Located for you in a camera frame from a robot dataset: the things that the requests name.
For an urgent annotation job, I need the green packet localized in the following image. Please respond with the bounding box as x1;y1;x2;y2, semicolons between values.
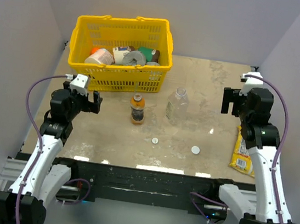
138;47;156;62

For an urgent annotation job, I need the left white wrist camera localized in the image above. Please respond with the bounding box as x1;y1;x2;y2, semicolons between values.
69;74;89;95

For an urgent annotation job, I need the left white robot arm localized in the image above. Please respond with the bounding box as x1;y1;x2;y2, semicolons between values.
0;81;102;224

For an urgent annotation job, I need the white bottle orange cap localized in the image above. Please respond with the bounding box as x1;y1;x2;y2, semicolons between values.
85;48;115;65

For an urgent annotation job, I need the large white bottle cap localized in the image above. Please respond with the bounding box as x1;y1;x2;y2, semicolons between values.
191;146;200;155

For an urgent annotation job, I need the grey tape roll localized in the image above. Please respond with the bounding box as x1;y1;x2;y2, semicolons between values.
122;50;147;66

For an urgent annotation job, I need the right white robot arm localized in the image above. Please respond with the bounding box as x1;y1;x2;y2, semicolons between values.
208;87;297;224

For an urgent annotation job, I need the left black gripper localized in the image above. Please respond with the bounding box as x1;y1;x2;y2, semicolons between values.
59;81;104;124

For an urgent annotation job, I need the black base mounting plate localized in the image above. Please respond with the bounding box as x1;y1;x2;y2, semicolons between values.
53;157;227;223

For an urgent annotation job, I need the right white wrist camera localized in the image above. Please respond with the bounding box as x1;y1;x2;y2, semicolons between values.
239;72;263;96

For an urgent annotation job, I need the brown packet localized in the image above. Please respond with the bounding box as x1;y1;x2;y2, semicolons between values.
151;49;160;63

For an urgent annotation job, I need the clear plastic bottle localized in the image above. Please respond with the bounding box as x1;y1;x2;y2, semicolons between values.
165;87;189;126

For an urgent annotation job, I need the orange drink bottle blue label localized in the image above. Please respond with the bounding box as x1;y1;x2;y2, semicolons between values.
130;93;145;125

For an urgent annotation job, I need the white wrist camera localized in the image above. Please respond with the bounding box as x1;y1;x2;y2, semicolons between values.
239;72;263;96
69;74;89;95

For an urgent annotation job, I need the yellow snack bag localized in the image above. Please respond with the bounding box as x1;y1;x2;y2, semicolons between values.
229;126;254;177

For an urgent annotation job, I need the small white bottle cap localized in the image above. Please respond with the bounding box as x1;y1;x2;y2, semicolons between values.
152;137;159;144

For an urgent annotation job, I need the yellow plastic shopping basket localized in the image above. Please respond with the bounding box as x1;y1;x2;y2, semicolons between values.
67;15;173;93

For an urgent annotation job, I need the white labelled carton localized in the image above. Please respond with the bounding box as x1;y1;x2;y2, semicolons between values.
112;45;135;65

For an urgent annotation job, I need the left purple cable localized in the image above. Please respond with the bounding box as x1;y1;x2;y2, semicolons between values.
9;68;74;224

